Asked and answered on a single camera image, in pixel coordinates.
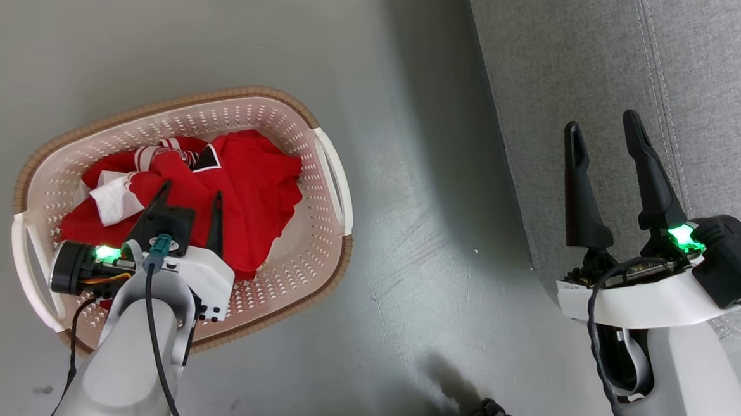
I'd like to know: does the grey fabric sofa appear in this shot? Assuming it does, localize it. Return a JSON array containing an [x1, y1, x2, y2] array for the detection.
[[448, 0, 741, 342]]

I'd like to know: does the cream perforated laundry basket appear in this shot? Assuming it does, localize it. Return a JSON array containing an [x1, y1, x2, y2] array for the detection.
[[5, 74, 361, 369]]

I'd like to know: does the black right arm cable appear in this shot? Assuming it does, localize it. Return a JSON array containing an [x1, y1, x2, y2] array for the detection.
[[580, 253, 667, 416]]

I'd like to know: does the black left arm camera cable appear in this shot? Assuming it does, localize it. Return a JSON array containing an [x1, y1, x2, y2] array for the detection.
[[137, 263, 194, 416]]

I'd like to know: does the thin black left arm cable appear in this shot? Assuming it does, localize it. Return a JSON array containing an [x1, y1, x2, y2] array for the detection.
[[49, 296, 97, 416]]

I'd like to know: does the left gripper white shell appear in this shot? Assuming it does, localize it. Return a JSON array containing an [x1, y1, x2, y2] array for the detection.
[[48, 174, 241, 324]]

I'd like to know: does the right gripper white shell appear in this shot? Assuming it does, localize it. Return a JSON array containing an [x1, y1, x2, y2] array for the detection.
[[554, 106, 741, 332]]

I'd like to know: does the teal left camera connector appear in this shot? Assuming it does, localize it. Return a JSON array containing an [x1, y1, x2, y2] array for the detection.
[[148, 233, 174, 268]]

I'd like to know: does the red and white garment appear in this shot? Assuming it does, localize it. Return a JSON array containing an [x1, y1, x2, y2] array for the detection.
[[56, 120, 307, 286]]

